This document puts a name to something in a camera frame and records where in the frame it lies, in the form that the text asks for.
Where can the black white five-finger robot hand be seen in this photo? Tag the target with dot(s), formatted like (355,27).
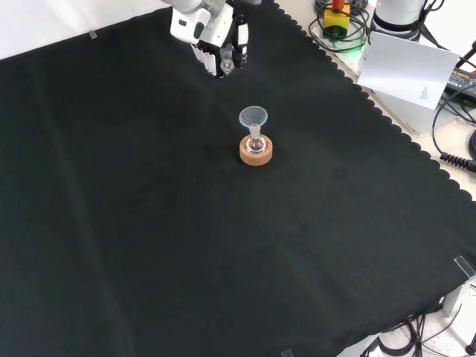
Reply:
(240,37)

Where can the clear plastic funnel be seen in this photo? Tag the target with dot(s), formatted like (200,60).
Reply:
(253,116)

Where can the yellow stop button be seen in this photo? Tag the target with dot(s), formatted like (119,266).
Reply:
(336,22)

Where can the clear round-bottom flask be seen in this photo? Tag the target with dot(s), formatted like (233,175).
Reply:
(255,143)

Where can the clear tape piece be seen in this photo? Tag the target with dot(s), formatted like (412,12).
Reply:
(465,266)
(287,353)
(93,35)

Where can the pale white board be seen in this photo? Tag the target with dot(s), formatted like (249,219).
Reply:
(405,67)

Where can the black bench cloth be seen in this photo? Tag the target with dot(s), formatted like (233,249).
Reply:
(148,208)

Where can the black power adapter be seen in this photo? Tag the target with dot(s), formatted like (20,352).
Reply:
(463,82)

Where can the black tripod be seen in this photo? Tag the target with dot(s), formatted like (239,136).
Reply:
(468,56)

